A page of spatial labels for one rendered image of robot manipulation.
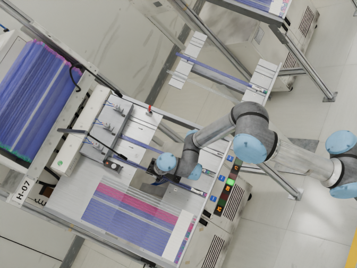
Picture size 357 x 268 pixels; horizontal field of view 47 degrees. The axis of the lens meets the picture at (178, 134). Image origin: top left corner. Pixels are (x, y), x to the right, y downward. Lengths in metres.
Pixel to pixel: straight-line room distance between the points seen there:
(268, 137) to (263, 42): 1.45
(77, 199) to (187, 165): 0.63
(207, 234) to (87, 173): 0.84
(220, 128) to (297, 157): 0.32
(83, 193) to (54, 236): 1.76
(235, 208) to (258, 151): 1.28
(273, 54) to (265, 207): 1.02
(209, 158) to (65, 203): 0.74
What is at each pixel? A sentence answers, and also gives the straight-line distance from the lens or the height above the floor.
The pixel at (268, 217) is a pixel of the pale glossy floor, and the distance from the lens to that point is 2.68.
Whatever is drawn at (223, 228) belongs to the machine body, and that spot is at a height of 0.17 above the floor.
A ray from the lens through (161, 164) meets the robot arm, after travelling 1.69.
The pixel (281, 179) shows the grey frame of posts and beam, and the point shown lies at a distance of 2.49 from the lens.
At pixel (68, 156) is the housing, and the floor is 1.24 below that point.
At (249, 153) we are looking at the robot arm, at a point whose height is 1.10.
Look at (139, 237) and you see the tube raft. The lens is 1.99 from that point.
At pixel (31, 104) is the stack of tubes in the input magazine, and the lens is 1.98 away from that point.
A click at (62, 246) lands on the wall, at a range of 3.89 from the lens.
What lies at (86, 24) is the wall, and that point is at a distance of 3.88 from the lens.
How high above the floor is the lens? 2.12
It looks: 36 degrees down
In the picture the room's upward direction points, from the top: 52 degrees counter-clockwise
